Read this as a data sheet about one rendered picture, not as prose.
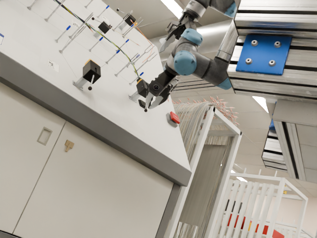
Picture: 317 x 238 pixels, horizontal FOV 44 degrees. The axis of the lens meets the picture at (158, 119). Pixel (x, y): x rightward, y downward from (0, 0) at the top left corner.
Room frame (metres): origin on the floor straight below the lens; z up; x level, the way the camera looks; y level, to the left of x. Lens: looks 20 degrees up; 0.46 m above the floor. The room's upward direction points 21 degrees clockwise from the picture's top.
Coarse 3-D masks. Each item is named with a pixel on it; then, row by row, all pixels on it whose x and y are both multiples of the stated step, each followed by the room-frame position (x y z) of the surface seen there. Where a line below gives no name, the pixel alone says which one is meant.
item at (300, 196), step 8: (232, 176) 4.30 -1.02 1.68; (240, 176) 4.19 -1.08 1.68; (248, 176) 4.11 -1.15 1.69; (256, 176) 4.04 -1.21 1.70; (264, 176) 3.96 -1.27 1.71; (240, 184) 4.50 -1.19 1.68; (280, 184) 3.80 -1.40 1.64; (288, 184) 3.85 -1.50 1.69; (280, 192) 3.79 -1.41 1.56; (296, 192) 3.98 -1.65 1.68; (280, 200) 3.80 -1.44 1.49; (304, 200) 4.15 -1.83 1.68; (304, 208) 4.14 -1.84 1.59; (272, 216) 3.80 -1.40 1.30; (272, 224) 3.79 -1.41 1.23; (240, 232) 4.18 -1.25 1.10; (248, 232) 3.99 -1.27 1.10; (272, 232) 3.80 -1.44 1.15; (296, 232) 4.15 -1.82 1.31
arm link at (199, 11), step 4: (192, 0) 1.32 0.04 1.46; (188, 4) 1.34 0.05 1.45; (192, 4) 1.32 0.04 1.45; (196, 4) 1.31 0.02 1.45; (200, 4) 1.31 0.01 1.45; (188, 8) 1.34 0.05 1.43; (192, 8) 1.32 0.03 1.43; (196, 8) 1.32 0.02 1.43; (200, 8) 1.32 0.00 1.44; (204, 8) 1.33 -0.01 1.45; (196, 12) 1.33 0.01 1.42; (200, 12) 1.33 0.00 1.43; (200, 16) 1.35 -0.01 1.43
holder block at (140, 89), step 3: (141, 81) 1.49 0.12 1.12; (144, 81) 1.49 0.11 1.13; (138, 84) 1.50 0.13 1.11; (141, 84) 1.49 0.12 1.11; (144, 84) 1.48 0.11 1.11; (147, 84) 1.50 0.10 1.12; (138, 87) 1.50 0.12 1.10; (141, 87) 1.48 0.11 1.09; (144, 87) 1.47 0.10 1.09; (138, 90) 1.49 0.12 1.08; (141, 90) 1.48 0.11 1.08; (144, 90) 1.48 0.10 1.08; (138, 93) 1.49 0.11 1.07; (141, 93) 1.49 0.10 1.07; (144, 93) 1.49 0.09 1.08; (144, 96) 1.51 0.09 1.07
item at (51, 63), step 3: (48, 60) 1.24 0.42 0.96; (51, 60) 1.25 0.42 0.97; (48, 63) 1.23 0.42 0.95; (51, 63) 1.25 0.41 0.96; (54, 63) 1.26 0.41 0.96; (48, 66) 1.22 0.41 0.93; (51, 66) 1.24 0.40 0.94; (54, 66) 1.25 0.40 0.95; (57, 66) 1.26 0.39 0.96; (54, 69) 1.24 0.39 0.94; (57, 69) 1.25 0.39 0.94
